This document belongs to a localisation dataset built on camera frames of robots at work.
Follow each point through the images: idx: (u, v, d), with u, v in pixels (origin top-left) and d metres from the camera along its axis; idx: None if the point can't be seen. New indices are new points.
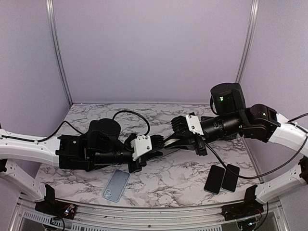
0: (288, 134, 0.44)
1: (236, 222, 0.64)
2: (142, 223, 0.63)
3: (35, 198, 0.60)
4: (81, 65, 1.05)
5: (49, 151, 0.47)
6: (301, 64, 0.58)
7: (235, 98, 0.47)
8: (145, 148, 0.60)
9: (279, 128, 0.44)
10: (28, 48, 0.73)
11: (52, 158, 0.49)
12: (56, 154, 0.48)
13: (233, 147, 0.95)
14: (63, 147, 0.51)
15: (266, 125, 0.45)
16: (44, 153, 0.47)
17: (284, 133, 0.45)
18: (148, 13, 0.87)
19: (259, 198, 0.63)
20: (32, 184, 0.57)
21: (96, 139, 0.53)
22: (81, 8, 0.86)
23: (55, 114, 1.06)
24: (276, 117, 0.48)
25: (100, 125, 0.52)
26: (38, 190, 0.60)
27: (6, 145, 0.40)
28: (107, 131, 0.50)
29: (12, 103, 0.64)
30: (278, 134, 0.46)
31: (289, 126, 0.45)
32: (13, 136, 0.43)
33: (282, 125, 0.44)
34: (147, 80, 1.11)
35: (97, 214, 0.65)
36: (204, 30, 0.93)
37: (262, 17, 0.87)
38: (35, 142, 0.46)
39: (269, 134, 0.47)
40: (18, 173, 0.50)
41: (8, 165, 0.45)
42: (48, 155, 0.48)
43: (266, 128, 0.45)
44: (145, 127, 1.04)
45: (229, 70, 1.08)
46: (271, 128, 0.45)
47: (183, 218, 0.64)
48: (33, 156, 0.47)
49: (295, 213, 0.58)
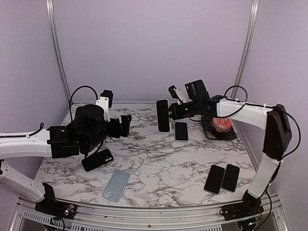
0: (228, 106, 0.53)
1: (236, 222, 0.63)
2: (142, 223, 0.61)
3: (35, 198, 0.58)
4: (81, 65, 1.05)
5: (42, 142, 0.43)
6: (301, 64, 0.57)
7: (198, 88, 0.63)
8: (105, 100, 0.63)
9: (219, 104, 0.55)
10: (28, 48, 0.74)
11: (44, 148, 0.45)
12: (47, 143, 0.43)
13: (233, 147, 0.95)
14: (52, 137, 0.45)
15: (205, 104, 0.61)
16: (38, 145, 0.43)
17: (223, 107, 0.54)
18: (147, 13, 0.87)
19: (256, 194, 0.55)
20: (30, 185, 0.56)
21: (83, 123, 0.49)
22: (80, 8, 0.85)
23: (55, 114, 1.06)
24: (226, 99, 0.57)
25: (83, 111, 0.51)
26: (37, 189, 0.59)
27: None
28: (93, 112, 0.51)
29: (12, 103, 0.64)
30: (221, 109, 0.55)
31: (229, 102, 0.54)
32: (6, 135, 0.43)
33: (221, 102, 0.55)
34: (147, 80, 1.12)
35: (97, 214, 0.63)
36: (204, 30, 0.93)
37: (262, 17, 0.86)
38: (27, 136, 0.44)
39: (215, 110, 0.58)
40: (15, 174, 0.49)
41: (4, 167, 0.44)
42: (42, 147, 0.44)
43: (211, 108, 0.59)
44: (145, 127, 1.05)
45: (228, 70, 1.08)
46: (214, 106, 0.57)
47: (183, 218, 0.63)
48: (32, 150, 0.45)
49: (296, 214, 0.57)
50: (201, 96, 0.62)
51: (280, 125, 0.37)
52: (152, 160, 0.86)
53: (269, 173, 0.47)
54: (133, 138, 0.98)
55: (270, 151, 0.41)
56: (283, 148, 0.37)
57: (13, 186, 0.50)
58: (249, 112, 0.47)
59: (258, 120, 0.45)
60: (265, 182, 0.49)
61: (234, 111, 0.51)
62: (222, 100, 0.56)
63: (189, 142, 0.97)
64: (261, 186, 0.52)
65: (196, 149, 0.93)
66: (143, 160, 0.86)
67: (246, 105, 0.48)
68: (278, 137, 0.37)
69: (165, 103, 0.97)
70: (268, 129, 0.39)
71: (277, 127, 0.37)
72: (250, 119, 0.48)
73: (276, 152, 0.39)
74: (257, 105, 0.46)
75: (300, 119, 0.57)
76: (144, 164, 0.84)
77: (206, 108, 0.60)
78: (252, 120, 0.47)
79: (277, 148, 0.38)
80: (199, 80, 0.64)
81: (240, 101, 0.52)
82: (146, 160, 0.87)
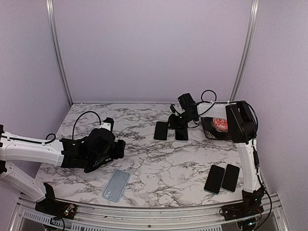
0: (206, 107, 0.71)
1: (236, 222, 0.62)
2: (142, 223, 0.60)
3: (37, 197, 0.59)
4: (81, 65, 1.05)
5: (57, 152, 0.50)
6: (301, 64, 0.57)
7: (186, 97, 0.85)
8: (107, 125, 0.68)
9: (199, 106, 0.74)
10: (28, 48, 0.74)
11: (56, 158, 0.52)
12: (62, 154, 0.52)
13: (233, 147, 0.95)
14: (65, 148, 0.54)
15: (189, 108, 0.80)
16: (52, 154, 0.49)
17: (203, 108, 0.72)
18: (147, 13, 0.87)
19: (250, 188, 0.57)
20: (32, 184, 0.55)
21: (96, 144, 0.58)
22: (80, 8, 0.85)
23: (55, 114, 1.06)
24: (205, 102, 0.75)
25: (98, 132, 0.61)
26: (39, 188, 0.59)
27: (16, 146, 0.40)
28: (107, 135, 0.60)
29: (13, 102, 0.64)
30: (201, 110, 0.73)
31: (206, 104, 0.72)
32: (19, 139, 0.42)
33: (200, 104, 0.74)
34: (147, 80, 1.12)
35: (97, 214, 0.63)
36: (204, 30, 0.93)
37: (262, 17, 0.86)
38: (42, 143, 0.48)
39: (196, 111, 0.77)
40: (18, 173, 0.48)
41: (8, 165, 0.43)
42: (54, 156, 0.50)
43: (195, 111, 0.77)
44: (145, 127, 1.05)
45: (228, 70, 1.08)
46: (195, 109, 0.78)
47: (183, 218, 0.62)
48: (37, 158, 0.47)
49: (296, 214, 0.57)
50: (188, 103, 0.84)
51: (236, 113, 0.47)
52: (152, 160, 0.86)
53: (249, 161, 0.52)
54: (133, 138, 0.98)
55: (235, 137, 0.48)
56: (242, 132, 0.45)
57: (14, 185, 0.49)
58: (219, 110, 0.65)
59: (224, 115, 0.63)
60: (250, 171, 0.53)
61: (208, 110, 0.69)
62: (201, 103, 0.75)
63: (189, 142, 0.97)
64: (250, 179, 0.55)
65: (196, 149, 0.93)
66: (143, 160, 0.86)
67: (215, 106, 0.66)
68: (236, 122, 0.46)
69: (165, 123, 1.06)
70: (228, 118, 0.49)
71: (233, 115, 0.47)
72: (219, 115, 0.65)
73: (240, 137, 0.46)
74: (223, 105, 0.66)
75: (300, 120, 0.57)
76: (144, 164, 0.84)
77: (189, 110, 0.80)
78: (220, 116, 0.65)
79: (239, 132, 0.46)
80: (186, 94, 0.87)
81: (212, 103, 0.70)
82: (146, 160, 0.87)
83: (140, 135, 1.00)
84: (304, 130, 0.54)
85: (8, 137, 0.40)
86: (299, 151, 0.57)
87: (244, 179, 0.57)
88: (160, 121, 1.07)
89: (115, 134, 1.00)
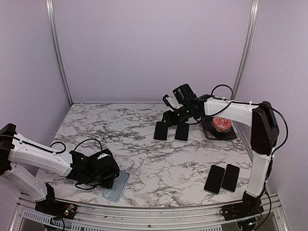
0: (215, 105, 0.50)
1: (236, 222, 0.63)
2: (142, 223, 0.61)
3: (38, 197, 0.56)
4: (81, 65, 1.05)
5: (66, 163, 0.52)
6: (301, 63, 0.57)
7: (186, 89, 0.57)
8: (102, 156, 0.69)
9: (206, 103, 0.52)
10: (28, 48, 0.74)
11: (64, 170, 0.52)
12: (70, 167, 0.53)
13: (233, 147, 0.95)
14: (73, 162, 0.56)
15: (193, 104, 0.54)
16: (61, 165, 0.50)
17: (211, 106, 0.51)
18: (147, 12, 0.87)
19: (254, 193, 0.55)
20: (34, 183, 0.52)
21: (105, 170, 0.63)
22: (80, 8, 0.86)
23: (55, 114, 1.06)
24: (213, 97, 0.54)
25: (110, 159, 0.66)
26: (41, 189, 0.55)
27: (30, 151, 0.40)
28: (116, 165, 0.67)
29: (13, 102, 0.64)
30: (209, 108, 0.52)
31: (216, 100, 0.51)
32: (30, 143, 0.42)
33: (208, 100, 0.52)
34: (147, 80, 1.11)
35: (97, 214, 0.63)
36: (204, 30, 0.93)
37: (262, 16, 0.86)
38: (54, 153, 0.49)
39: (203, 109, 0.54)
40: (20, 172, 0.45)
41: (13, 164, 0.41)
42: (63, 167, 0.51)
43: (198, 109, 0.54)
44: (145, 127, 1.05)
45: (228, 70, 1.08)
46: (202, 105, 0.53)
47: (183, 218, 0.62)
48: (44, 165, 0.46)
49: (296, 214, 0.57)
50: (189, 97, 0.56)
51: (265, 121, 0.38)
52: (152, 160, 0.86)
53: (263, 170, 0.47)
54: (133, 138, 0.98)
55: (258, 148, 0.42)
56: (269, 144, 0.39)
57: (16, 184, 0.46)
58: (236, 109, 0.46)
59: (244, 117, 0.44)
60: (261, 178, 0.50)
61: (220, 110, 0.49)
62: (209, 99, 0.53)
63: (189, 142, 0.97)
64: (258, 185, 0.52)
65: (196, 149, 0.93)
66: (143, 160, 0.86)
67: (232, 103, 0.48)
68: (264, 132, 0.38)
69: None
70: (253, 124, 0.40)
71: (263, 124, 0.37)
72: (237, 116, 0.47)
73: (266, 148, 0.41)
74: (242, 103, 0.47)
75: (300, 120, 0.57)
76: (144, 164, 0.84)
77: (195, 107, 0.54)
78: (238, 118, 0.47)
79: (265, 143, 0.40)
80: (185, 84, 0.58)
81: (225, 99, 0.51)
82: (146, 160, 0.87)
83: (140, 135, 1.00)
84: (304, 129, 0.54)
85: (21, 140, 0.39)
86: (299, 151, 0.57)
87: (251, 184, 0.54)
88: (160, 121, 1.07)
89: (115, 134, 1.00)
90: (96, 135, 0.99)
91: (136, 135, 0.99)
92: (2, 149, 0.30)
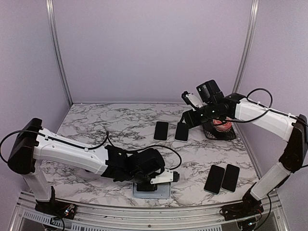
0: (250, 109, 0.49)
1: (236, 222, 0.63)
2: (142, 223, 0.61)
3: (43, 198, 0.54)
4: (81, 65, 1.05)
5: (100, 161, 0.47)
6: (301, 63, 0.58)
7: (212, 87, 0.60)
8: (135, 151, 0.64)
9: (238, 105, 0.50)
10: (28, 48, 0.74)
11: (98, 168, 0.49)
12: (106, 164, 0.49)
13: (233, 147, 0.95)
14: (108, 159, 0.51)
15: (222, 103, 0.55)
16: (95, 162, 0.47)
17: (243, 109, 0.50)
18: (147, 12, 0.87)
19: (259, 196, 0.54)
20: (45, 186, 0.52)
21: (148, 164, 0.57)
22: (80, 8, 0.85)
23: (55, 114, 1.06)
24: (246, 99, 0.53)
25: (152, 153, 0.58)
26: (48, 193, 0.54)
27: (55, 147, 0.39)
28: (160, 160, 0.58)
29: (13, 102, 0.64)
30: (240, 111, 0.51)
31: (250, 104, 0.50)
32: (57, 139, 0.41)
33: (241, 103, 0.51)
34: (147, 80, 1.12)
35: (97, 214, 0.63)
36: (204, 31, 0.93)
37: (262, 17, 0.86)
38: (85, 149, 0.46)
39: (233, 111, 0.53)
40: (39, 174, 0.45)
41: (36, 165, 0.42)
42: (97, 164, 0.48)
43: (227, 108, 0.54)
44: (145, 127, 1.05)
45: (228, 70, 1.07)
46: (232, 106, 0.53)
47: (183, 218, 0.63)
48: (78, 163, 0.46)
49: (295, 214, 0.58)
50: (216, 96, 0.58)
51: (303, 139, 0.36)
52: None
53: (273, 177, 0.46)
54: (133, 138, 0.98)
55: (288, 165, 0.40)
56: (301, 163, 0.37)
57: (30, 184, 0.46)
58: (273, 120, 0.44)
59: (281, 130, 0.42)
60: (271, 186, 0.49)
61: (255, 117, 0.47)
62: (241, 101, 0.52)
63: (189, 142, 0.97)
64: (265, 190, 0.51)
65: (196, 149, 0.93)
66: None
67: (269, 112, 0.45)
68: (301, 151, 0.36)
69: (166, 124, 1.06)
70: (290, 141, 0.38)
71: (302, 143, 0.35)
72: (272, 127, 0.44)
73: (296, 167, 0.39)
74: (280, 114, 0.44)
75: None
76: None
77: (224, 107, 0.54)
78: (274, 129, 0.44)
79: (297, 162, 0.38)
80: (211, 80, 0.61)
81: (263, 107, 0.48)
82: None
83: (140, 135, 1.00)
84: None
85: (46, 136, 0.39)
86: None
87: (257, 186, 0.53)
88: (160, 121, 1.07)
89: (115, 134, 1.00)
90: (96, 135, 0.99)
91: (136, 135, 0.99)
92: (24, 147, 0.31)
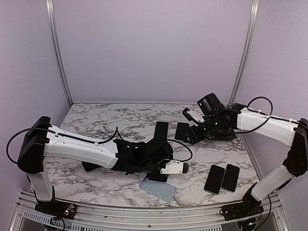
0: (250, 119, 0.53)
1: (236, 222, 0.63)
2: (142, 223, 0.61)
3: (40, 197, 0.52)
4: (81, 64, 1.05)
5: (107, 153, 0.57)
6: (300, 63, 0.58)
7: (212, 101, 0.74)
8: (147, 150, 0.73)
9: (239, 115, 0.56)
10: (28, 47, 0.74)
11: (105, 159, 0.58)
12: (114, 157, 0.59)
13: (233, 148, 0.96)
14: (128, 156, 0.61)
15: (223, 115, 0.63)
16: (103, 154, 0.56)
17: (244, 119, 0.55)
18: (147, 12, 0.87)
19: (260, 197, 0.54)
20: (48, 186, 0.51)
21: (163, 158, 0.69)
22: (80, 8, 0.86)
23: (55, 114, 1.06)
24: (248, 109, 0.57)
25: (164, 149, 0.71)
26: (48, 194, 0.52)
27: (68, 143, 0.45)
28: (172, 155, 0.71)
29: (13, 101, 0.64)
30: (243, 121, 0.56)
31: (252, 114, 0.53)
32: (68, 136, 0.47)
33: (242, 113, 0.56)
34: (147, 80, 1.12)
35: (97, 214, 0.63)
36: (204, 31, 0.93)
37: (262, 17, 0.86)
38: (95, 144, 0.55)
39: (235, 121, 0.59)
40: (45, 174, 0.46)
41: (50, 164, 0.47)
42: (104, 156, 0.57)
43: (230, 118, 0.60)
44: (145, 127, 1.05)
45: (228, 70, 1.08)
46: (234, 117, 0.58)
47: (183, 218, 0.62)
48: (87, 157, 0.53)
49: (295, 214, 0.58)
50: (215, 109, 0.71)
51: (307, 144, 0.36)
52: None
53: (274, 180, 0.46)
54: (133, 138, 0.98)
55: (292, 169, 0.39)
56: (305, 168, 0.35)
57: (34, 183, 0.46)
58: (275, 126, 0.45)
59: (284, 135, 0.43)
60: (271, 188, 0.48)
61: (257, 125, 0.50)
62: (243, 111, 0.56)
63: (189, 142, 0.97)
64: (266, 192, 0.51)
65: (196, 149, 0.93)
66: None
67: (270, 119, 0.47)
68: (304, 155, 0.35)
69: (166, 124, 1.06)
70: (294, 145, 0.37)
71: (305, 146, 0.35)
72: (275, 134, 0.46)
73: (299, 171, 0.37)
74: (282, 120, 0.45)
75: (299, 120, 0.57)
76: None
77: (225, 117, 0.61)
78: (277, 135, 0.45)
79: (301, 166, 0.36)
80: (211, 95, 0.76)
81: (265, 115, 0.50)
82: None
83: (140, 135, 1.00)
84: None
85: (56, 133, 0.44)
86: None
87: (258, 187, 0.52)
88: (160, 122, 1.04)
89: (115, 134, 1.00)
90: (96, 135, 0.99)
91: (136, 135, 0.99)
92: (38, 145, 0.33)
